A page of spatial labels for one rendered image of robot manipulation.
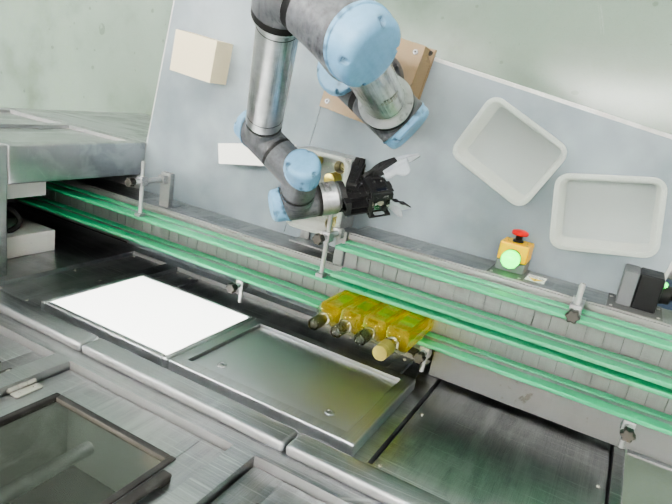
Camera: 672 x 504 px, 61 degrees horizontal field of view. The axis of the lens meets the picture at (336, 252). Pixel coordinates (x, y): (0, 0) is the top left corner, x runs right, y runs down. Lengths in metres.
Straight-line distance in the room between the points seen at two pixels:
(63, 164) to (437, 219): 1.10
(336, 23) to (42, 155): 1.18
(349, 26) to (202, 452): 0.78
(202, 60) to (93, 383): 0.97
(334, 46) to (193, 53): 1.04
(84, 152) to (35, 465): 1.06
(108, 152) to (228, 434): 1.11
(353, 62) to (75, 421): 0.84
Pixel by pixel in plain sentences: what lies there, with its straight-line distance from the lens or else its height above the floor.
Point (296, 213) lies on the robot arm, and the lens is 1.25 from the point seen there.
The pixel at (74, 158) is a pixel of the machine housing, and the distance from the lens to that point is 1.92.
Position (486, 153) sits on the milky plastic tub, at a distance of 1.50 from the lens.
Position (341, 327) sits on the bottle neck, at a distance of 1.28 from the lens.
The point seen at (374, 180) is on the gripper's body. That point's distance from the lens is 1.32.
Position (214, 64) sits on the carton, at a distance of 1.81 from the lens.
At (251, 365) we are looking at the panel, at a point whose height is 1.20.
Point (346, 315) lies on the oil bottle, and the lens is 1.32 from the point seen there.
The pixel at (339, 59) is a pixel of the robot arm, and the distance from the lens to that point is 0.85.
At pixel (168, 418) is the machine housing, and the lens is 1.24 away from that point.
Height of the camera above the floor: 2.21
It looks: 60 degrees down
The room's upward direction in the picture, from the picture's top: 111 degrees counter-clockwise
